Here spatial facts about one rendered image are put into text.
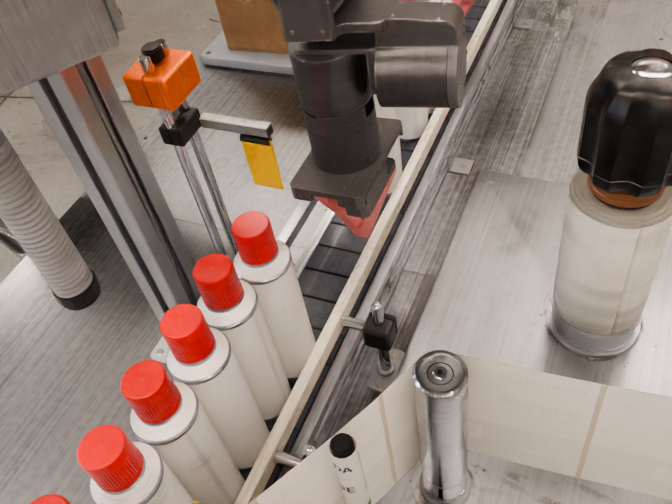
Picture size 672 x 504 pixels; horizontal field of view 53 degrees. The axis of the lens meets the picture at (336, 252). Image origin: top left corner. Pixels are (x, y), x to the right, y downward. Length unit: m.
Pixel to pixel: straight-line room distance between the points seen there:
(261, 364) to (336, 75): 0.26
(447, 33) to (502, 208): 0.40
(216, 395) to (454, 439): 0.19
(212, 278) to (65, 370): 0.38
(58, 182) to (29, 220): 2.13
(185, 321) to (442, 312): 0.32
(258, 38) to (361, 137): 0.72
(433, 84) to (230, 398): 0.29
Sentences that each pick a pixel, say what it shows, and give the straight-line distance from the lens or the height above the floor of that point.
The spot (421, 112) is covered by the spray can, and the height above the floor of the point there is 0.92.
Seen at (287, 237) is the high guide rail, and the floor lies 0.96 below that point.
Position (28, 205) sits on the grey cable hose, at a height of 1.18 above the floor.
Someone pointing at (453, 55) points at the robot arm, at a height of 1.21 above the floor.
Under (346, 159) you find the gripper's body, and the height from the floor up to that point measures 1.12.
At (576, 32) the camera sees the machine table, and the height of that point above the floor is 0.83.
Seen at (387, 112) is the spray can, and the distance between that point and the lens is 0.78.
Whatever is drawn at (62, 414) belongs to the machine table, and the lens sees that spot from 0.84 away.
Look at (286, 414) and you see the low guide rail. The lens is 0.64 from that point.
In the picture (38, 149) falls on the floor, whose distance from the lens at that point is 2.85.
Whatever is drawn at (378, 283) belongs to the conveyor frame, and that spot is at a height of 0.88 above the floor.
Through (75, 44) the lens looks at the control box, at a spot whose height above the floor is 1.30.
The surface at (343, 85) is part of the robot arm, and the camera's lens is 0.50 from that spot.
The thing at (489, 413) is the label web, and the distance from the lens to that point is 0.54.
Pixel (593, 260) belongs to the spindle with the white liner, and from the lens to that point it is 0.61.
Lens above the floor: 1.47
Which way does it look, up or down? 47 degrees down
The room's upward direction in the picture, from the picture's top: 12 degrees counter-clockwise
